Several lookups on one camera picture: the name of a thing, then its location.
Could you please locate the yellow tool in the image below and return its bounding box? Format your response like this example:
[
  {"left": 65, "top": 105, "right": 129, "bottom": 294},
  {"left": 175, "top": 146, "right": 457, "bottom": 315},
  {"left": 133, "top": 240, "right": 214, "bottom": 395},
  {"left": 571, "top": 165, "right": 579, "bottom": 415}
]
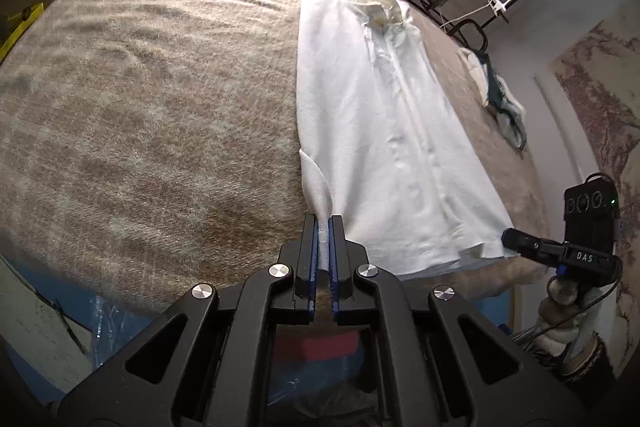
[{"left": 0, "top": 3, "right": 46, "bottom": 60}]

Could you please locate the person's right forearm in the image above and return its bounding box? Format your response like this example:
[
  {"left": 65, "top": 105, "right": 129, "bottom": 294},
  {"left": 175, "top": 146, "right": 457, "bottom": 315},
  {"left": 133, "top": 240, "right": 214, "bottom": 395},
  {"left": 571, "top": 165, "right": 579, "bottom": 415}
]
[{"left": 559, "top": 329, "right": 617, "bottom": 393}]

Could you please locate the person's right hand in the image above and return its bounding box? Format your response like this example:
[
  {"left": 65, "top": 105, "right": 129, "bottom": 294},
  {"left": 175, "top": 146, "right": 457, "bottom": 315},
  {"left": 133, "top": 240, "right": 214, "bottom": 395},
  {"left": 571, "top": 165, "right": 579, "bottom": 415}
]
[{"left": 537, "top": 274, "right": 601, "bottom": 354}]

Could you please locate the white panel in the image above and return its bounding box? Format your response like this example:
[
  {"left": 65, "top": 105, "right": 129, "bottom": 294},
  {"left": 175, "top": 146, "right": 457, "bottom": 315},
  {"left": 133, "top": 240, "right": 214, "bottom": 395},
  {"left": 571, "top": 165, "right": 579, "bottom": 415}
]
[{"left": 0, "top": 254, "right": 93, "bottom": 405}]

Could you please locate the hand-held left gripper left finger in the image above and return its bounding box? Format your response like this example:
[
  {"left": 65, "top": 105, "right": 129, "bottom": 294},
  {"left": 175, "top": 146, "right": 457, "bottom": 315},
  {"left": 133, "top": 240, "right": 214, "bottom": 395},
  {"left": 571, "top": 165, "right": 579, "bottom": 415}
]
[{"left": 57, "top": 213, "right": 321, "bottom": 427}]

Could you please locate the blue plastic sheet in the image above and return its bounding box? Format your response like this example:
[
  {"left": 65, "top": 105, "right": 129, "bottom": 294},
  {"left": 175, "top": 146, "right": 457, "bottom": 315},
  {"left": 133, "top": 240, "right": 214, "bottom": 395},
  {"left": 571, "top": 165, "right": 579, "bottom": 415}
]
[{"left": 12, "top": 264, "right": 156, "bottom": 390}]

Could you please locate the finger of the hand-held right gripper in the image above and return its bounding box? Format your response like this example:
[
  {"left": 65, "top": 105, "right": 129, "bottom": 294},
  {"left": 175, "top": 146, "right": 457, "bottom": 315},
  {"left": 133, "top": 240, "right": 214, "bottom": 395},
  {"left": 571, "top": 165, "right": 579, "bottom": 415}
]
[{"left": 501, "top": 228, "right": 567, "bottom": 266}]

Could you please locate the teal and white cloth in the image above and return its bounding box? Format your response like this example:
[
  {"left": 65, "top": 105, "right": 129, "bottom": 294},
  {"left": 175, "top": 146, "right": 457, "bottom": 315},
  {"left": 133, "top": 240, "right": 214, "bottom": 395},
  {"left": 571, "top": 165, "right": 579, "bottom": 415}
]
[{"left": 459, "top": 48, "right": 528, "bottom": 152}]

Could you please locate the brown woven blanket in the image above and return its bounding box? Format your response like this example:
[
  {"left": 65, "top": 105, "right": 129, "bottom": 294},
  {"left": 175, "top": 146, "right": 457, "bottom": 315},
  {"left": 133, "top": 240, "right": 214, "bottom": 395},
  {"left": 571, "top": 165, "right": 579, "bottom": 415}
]
[{"left": 0, "top": 0, "right": 551, "bottom": 325}]

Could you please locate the black metal chair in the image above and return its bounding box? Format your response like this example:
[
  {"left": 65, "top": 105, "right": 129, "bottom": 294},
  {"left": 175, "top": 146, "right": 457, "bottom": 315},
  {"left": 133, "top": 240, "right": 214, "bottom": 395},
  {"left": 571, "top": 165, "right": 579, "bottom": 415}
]
[{"left": 447, "top": 19, "right": 488, "bottom": 52}]

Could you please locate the printed wall tapestry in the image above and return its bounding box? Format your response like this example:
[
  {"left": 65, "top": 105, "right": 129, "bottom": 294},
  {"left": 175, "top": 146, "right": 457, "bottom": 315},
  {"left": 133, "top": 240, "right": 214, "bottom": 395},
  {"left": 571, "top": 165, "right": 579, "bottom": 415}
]
[{"left": 549, "top": 19, "right": 640, "bottom": 360}]

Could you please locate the red cloth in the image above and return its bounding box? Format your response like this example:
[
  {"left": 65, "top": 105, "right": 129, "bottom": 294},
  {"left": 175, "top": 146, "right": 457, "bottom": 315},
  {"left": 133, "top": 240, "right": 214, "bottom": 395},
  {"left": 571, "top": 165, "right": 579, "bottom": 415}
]
[{"left": 275, "top": 329, "right": 363, "bottom": 365}]

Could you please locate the white shirt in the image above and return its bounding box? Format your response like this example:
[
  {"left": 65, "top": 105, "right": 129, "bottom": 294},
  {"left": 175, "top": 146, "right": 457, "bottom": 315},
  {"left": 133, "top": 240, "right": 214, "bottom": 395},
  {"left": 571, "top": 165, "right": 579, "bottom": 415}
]
[{"left": 296, "top": 0, "right": 517, "bottom": 280}]

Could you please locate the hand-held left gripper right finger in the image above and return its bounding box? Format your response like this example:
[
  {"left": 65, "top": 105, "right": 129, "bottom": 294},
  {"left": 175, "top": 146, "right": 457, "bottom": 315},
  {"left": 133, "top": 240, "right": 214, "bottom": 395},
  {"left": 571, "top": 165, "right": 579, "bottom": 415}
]
[{"left": 327, "top": 214, "right": 587, "bottom": 427}]

